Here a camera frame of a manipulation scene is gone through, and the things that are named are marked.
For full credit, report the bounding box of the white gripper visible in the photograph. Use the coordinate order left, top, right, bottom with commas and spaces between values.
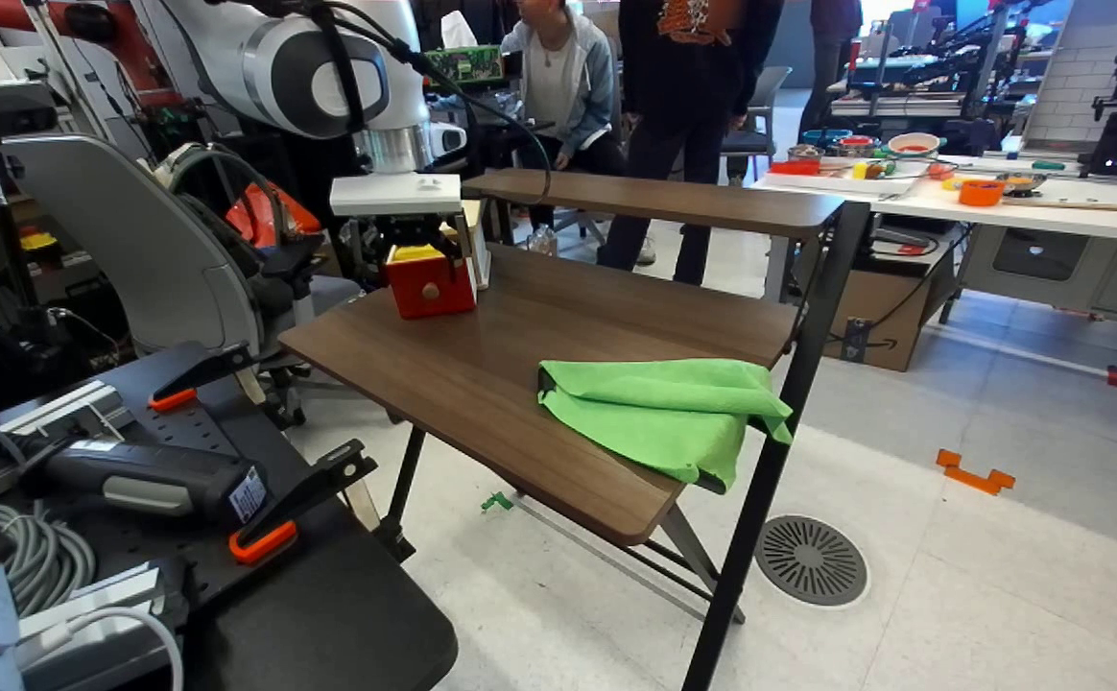
326, 168, 467, 255

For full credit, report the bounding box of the red-front wooden drawer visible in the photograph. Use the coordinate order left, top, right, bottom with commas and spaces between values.
381, 238, 481, 327

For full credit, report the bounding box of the yellow toy piece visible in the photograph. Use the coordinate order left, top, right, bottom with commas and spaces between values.
385, 243, 452, 268

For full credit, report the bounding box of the light wooden slot box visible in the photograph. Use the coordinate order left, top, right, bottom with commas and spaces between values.
458, 194, 499, 294

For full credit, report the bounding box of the person in grey top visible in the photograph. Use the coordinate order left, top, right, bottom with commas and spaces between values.
499, 0, 626, 238

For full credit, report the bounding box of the dark wood raised shelf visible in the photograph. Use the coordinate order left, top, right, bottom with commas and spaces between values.
460, 163, 852, 243

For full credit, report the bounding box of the black clamp orange tip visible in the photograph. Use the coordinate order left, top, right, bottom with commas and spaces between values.
143, 341, 269, 419
224, 435, 385, 571

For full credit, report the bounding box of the person in dark clothes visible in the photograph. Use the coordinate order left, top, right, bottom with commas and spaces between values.
596, 0, 788, 287

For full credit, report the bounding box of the green cloth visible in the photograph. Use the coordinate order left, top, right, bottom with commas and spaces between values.
535, 351, 800, 499

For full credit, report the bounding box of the black grey handheld device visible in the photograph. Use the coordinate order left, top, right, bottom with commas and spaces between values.
29, 435, 272, 525

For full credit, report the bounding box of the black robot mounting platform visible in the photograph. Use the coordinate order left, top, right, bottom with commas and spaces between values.
0, 333, 460, 691

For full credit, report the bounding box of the cardboard box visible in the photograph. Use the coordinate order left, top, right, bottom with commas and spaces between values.
823, 255, 934, 377

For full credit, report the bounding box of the round metal floor drain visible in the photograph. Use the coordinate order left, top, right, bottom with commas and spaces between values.
751, 511, 874, 615

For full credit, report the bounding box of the orange cup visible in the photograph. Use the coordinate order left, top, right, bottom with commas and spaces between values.
957, 177, 1008, 209

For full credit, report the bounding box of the orange floor tape mark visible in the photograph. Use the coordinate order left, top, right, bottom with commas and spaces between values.
934, 444, 1020, 499

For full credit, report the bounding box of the white table with toys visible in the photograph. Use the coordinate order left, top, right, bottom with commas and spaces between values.
757, 149, 1117, 322

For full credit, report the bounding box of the dark wood black-frame table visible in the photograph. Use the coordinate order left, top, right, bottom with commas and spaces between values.
275, 238, 874, 691

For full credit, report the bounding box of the grey cable bundle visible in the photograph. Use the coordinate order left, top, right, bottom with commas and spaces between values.
0, 495, 103, 620

